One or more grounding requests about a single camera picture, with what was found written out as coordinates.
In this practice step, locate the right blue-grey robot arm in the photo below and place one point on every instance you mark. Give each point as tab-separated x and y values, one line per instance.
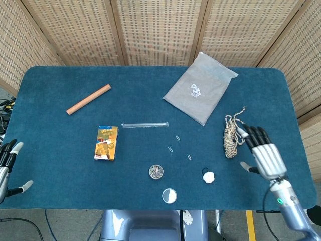
291	208

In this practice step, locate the yellow floor tape strip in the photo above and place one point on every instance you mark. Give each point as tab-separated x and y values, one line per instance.
250	226

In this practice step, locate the woven bamboo screen panel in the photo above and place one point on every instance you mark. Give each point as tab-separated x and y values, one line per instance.
160	32
301	62
245	32
20	50
80	32

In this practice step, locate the blue-grey robot torso base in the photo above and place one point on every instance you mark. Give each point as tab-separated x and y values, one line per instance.
150	223

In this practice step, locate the round wooden dowel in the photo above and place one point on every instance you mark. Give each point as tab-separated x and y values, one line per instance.
87	100

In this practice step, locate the blue table cloth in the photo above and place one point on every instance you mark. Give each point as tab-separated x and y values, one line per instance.
62	175

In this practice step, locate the round container of paper clips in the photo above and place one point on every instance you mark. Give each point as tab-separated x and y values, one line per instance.
156	172

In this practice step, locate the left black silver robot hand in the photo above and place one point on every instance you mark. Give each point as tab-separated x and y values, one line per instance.
3	180

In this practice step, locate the white perforated plate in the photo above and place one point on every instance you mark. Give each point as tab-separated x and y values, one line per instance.
188	218

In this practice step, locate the clear glass test tube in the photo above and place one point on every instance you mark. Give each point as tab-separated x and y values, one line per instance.
145	124

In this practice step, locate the grey plastic bag package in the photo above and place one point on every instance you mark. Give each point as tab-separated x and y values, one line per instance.
198	93

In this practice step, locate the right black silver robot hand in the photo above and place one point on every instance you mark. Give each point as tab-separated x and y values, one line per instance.
269	160

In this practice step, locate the silver metal table leg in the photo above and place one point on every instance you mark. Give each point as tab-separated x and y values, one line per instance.
218	221

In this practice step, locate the orange printed carton box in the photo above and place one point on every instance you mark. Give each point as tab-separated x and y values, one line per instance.
106	143

